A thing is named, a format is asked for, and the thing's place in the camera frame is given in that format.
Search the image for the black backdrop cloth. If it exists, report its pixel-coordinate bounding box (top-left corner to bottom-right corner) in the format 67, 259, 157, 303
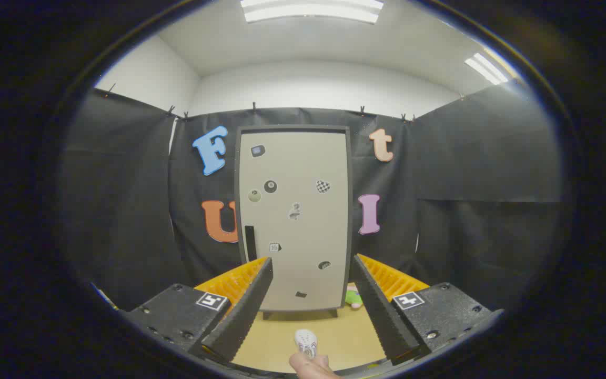
58, 79, 564, 311

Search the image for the grey shoe cabinet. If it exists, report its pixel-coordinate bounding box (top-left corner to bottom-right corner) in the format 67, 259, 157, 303
234, 125, 354, 321

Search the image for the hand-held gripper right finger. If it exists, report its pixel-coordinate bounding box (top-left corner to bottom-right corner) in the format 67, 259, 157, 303
353, 254, 504, 366

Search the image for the long ceiling light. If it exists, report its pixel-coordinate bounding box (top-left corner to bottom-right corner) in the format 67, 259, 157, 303
464, 53, 509, 85
240, 0, 384, 24

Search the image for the white shoe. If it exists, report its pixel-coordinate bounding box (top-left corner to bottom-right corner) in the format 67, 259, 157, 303
295, 329, 318, 358

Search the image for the colourful clutter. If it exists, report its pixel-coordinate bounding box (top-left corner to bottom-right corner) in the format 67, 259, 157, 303
91, 283, 119, 311

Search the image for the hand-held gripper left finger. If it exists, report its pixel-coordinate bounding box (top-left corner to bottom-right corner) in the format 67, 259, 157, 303
119, 257, 274, 365

